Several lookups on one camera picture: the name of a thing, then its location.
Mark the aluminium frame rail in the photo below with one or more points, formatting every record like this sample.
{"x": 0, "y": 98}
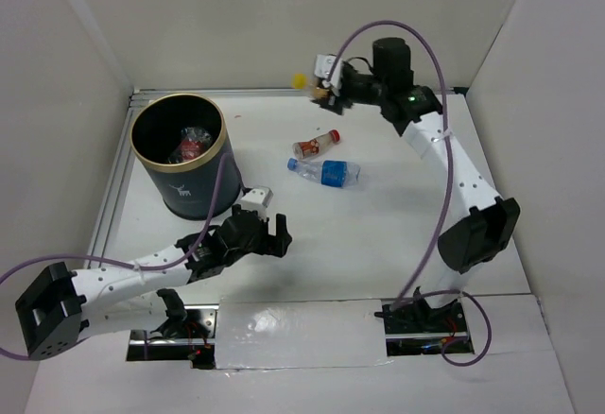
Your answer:
{"x": 386, "y": 220}

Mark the yellow-label yellow-cap bottle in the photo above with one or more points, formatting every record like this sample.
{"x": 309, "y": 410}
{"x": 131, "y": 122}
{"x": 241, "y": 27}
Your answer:
{"x": 312, "y": 86}

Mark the clear bottle red label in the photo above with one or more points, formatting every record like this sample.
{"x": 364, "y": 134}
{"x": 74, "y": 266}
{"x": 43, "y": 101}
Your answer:
{"x": 194, "y": 142}

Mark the small red-cap drink bottle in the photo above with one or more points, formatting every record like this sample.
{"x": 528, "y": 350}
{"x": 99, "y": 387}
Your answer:
{"x": 316, "y": 146}

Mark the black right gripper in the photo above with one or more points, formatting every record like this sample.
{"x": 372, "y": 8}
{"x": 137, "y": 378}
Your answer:
{"x": 335, "y": 103}

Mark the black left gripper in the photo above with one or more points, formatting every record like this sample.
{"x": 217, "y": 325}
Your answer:
{"x": 276, "y": 245}

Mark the clear bottle blue label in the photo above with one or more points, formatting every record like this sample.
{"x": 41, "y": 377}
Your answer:
{"x": 338, "y": 174}

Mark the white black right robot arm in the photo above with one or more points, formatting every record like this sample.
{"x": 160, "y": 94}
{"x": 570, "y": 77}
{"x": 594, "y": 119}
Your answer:
{"x": 478, "y": 223}

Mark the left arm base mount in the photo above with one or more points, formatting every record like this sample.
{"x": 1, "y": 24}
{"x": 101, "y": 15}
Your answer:
{"x": 191, "y": 341}

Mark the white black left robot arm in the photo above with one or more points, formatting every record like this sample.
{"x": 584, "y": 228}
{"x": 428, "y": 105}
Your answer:
{"x": 61, "y": 306}

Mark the dark blue gold-rimmed bin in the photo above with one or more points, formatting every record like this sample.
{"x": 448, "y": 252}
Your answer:
{"x": 206, "y": 186}

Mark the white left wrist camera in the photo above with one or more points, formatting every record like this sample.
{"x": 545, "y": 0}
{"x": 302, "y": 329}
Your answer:
{"x": 257, "y": 200}

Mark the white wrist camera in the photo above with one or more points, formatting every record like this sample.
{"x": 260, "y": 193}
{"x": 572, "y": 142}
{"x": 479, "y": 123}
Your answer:
{"x": 328, "y": 71}
{"x": 257, "y": 200}

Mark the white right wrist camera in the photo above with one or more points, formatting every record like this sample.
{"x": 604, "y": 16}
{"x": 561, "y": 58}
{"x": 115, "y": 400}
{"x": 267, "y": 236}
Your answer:
{"x": 328, "y": 71}

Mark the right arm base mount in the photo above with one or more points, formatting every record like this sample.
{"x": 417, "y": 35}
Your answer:
{"x": 417, "y": 329}

